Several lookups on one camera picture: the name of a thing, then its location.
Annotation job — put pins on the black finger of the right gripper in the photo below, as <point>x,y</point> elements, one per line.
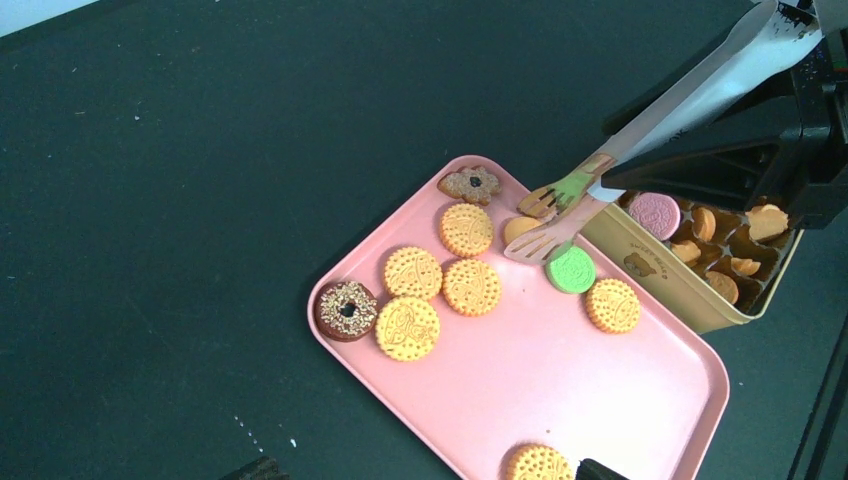
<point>732,176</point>

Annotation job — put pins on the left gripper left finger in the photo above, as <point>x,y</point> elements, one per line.
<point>263,468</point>

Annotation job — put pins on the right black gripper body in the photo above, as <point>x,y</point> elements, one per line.
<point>803,169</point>

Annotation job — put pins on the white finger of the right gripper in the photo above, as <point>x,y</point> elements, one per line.
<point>718,76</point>

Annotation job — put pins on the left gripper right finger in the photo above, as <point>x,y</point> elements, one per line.
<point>590,469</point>

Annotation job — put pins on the pink round cookie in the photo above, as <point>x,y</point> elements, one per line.
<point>658,214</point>

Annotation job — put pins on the gold cookie tin box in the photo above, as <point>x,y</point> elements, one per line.
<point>719,269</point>

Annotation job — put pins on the pink plastic tray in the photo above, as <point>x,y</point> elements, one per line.
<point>536,371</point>

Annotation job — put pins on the green round cookie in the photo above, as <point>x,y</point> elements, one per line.
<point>572,272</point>

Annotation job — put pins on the large round sugar cookie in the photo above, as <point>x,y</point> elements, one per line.
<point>613,306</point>

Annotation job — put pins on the chocolate donut cookie left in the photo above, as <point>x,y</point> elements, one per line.
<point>345,311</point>

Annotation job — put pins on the chocolate donut cookie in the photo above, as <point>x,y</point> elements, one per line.
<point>345,311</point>
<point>475,185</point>

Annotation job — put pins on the chocolate donut cookie right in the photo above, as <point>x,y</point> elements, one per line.
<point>475,185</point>

